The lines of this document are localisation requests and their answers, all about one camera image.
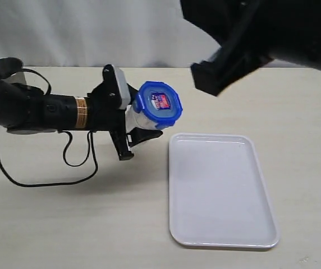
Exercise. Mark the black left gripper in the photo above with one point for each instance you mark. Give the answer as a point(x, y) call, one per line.
point(104, 115)

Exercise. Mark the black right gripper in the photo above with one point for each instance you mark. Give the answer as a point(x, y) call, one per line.
point(252, 34)

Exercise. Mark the tall clear plastic container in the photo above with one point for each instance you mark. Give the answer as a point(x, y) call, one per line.
point(138, 120)

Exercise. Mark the blue snap-lock lid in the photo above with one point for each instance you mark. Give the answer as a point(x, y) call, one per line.
point(159, 102)

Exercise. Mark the steel cup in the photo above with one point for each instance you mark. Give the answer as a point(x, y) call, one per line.
point(11, 70)

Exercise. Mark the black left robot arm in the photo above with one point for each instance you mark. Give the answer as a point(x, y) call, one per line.
point(28, 110)

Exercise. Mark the white rectangular tray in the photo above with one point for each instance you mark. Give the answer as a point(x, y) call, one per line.
point(217, 193)

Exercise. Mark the white backdrop curtain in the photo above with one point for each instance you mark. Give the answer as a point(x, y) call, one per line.
point(94, 33)

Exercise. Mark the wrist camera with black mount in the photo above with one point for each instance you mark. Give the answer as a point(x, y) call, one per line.
point(116, 85)

